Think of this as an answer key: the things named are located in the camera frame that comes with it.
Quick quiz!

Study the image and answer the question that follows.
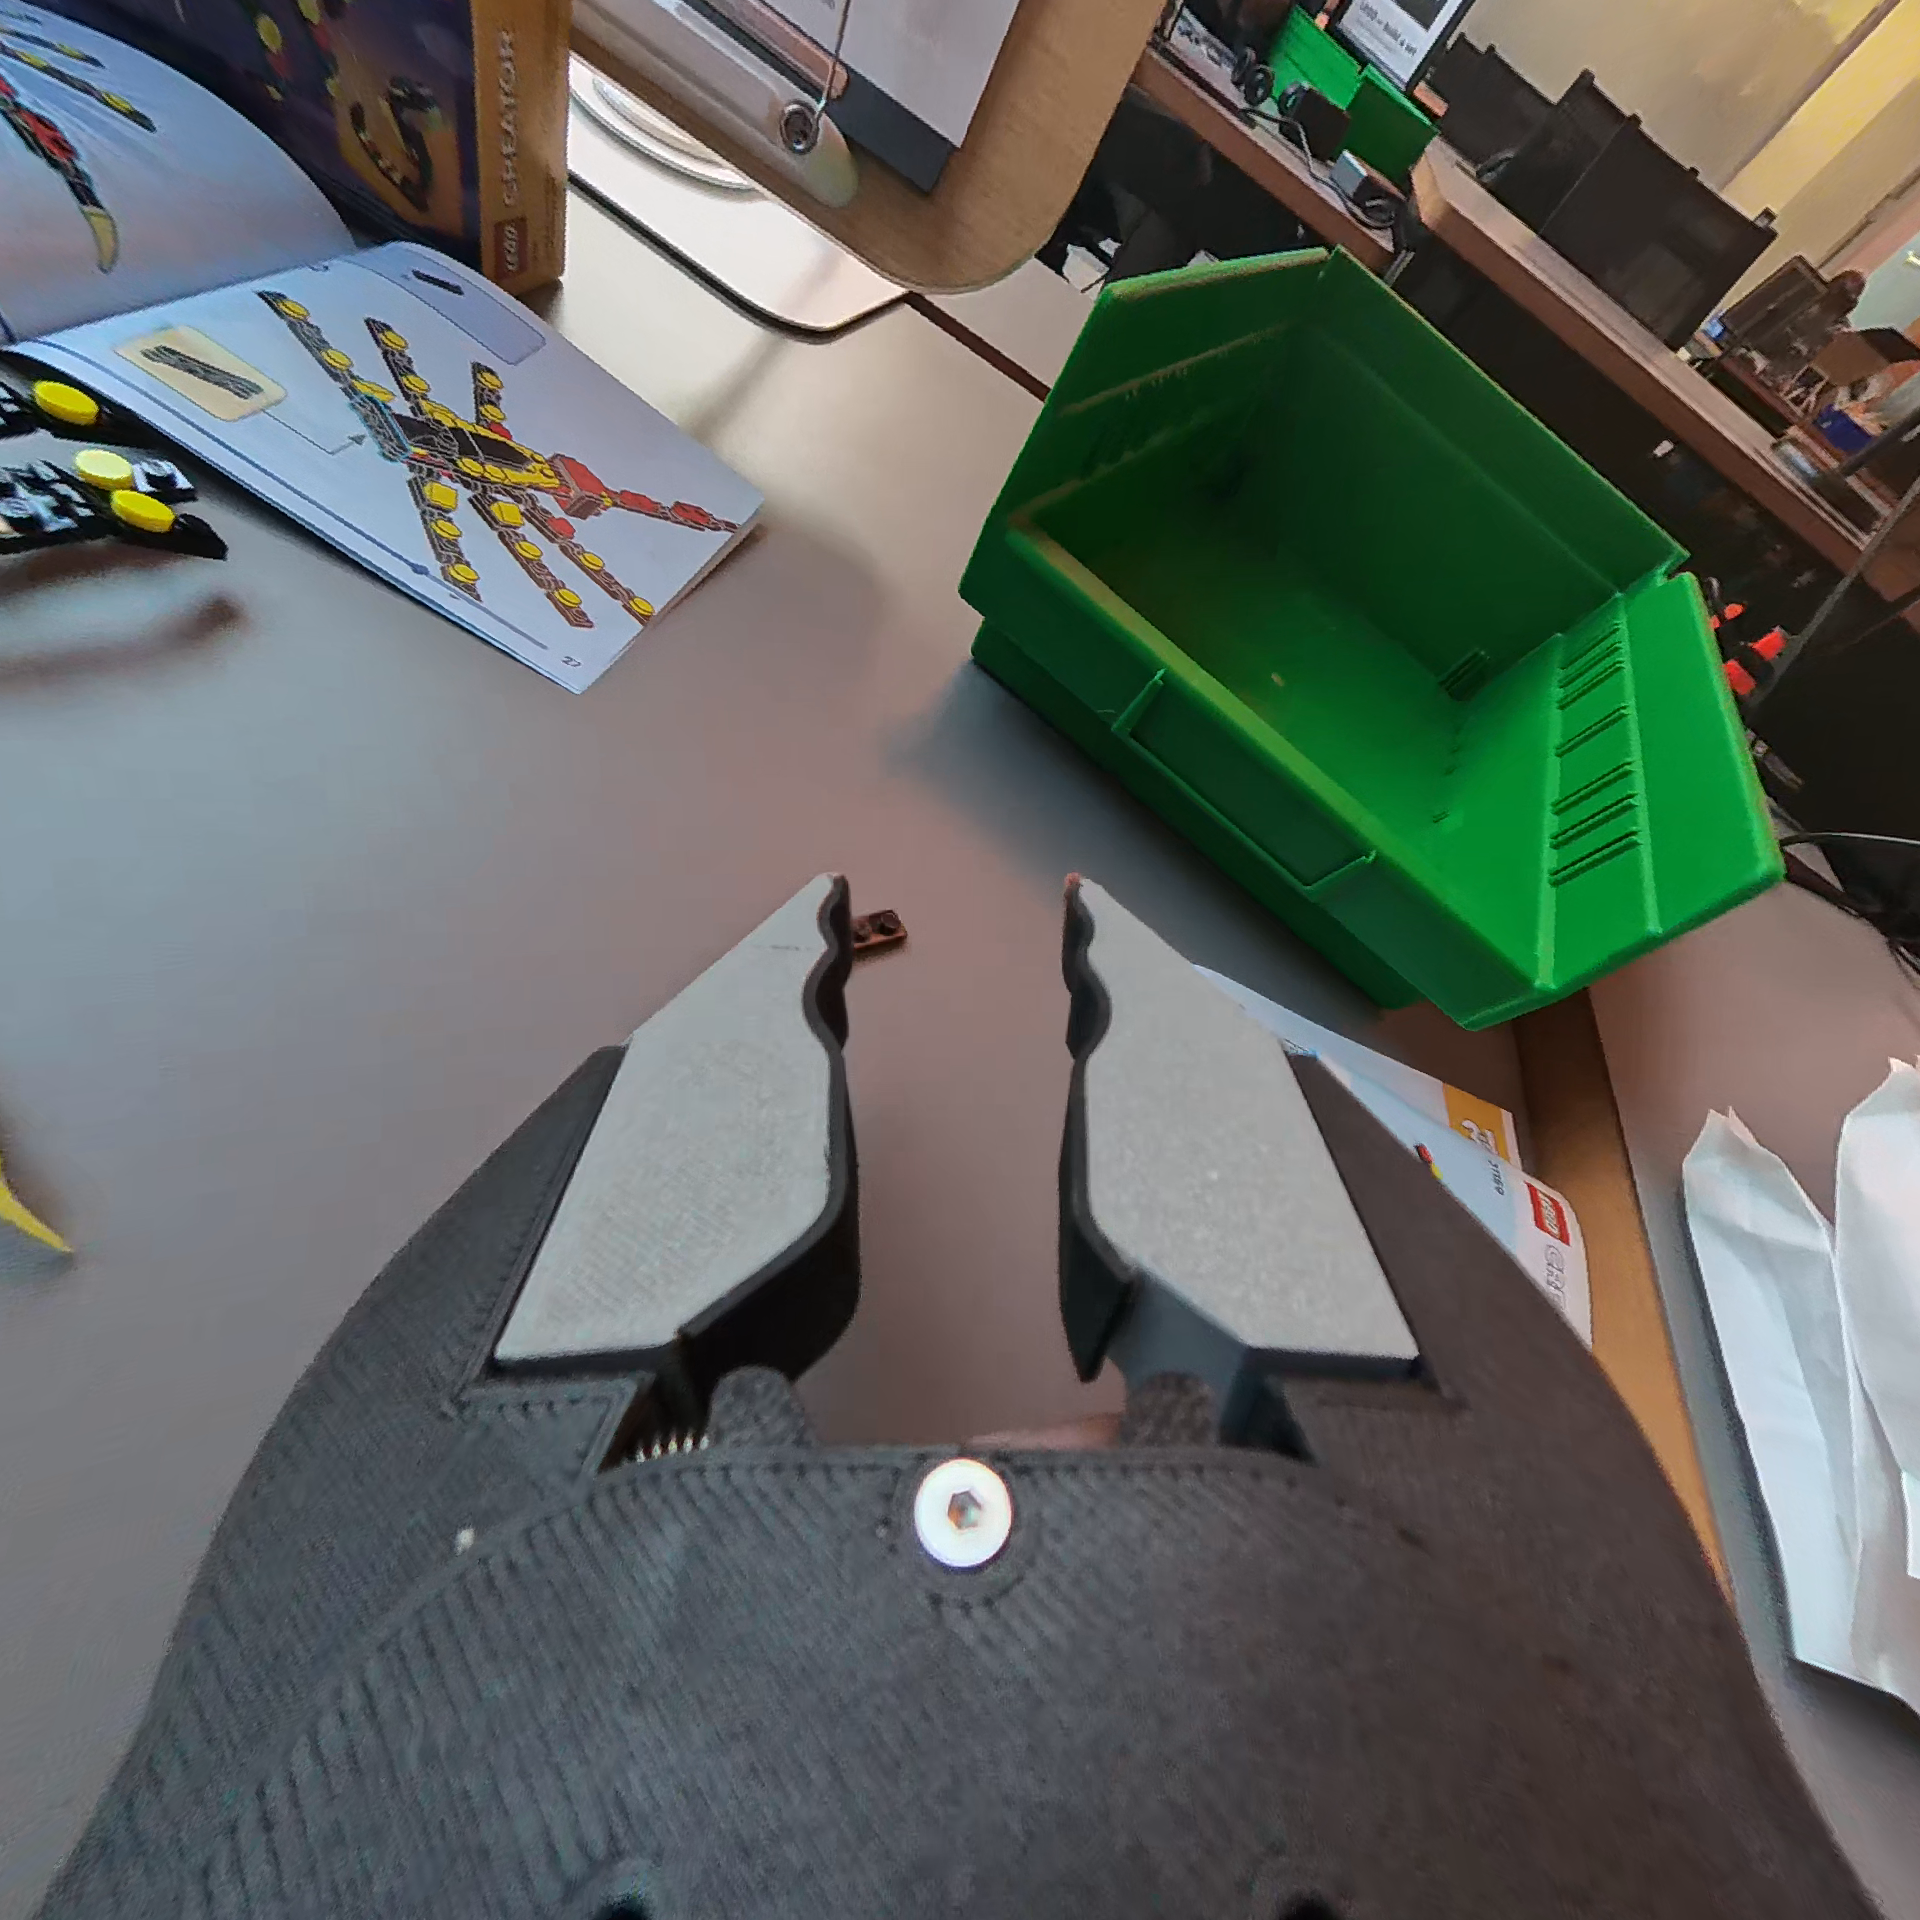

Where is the purple lego set box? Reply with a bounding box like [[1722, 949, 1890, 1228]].
[[224, 0, 571, 288]]

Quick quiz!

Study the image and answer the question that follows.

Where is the black yellow lego spider model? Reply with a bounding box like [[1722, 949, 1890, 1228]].
[[0, 375, 229, 560]]

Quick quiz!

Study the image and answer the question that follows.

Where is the open lego instruction booklet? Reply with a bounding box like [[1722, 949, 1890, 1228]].
[[0, 31, 763, 695]]

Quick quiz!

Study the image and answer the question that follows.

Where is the yellow lego claw piece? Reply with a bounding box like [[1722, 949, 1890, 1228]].
[[0, 1152, 76, 1260]]

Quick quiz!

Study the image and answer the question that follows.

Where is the large green plastic bin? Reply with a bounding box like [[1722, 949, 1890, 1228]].
[[960, 244, 1788, 1032]]

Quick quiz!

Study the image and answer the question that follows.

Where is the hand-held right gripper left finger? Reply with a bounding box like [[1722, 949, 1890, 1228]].
[[491, 874, 865, 1390]]

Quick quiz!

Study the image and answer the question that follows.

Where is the long wooden desk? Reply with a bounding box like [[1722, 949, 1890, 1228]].
[[1135, 38, 1920, 617]]

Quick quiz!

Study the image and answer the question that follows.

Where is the black cable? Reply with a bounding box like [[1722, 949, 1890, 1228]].
[[1778, 830, 1920, 910]]

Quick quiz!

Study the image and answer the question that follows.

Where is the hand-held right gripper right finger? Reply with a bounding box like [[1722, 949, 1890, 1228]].
[[1056, 874, 1424, 1449]]

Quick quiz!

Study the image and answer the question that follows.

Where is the light wooden curved frame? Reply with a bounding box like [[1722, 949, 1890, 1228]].
[[839, 0, 1175, 295]]

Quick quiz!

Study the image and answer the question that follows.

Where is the small green plastic bin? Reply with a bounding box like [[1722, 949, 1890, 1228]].
[[1268, 0, 1440, 186]]

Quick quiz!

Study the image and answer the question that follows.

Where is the silver monitor stand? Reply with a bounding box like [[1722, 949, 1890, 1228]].
[[568, 0, 910, 334]]

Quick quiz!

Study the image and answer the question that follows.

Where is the white closed instruction booklet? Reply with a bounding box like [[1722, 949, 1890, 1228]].
[[1190, 960, 1596, 1344]]

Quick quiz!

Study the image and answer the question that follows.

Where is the white paper bag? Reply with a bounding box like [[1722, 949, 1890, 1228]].
[[1833, 1057, 1920, 1584], [1681, 1106, 1884, 1703]]

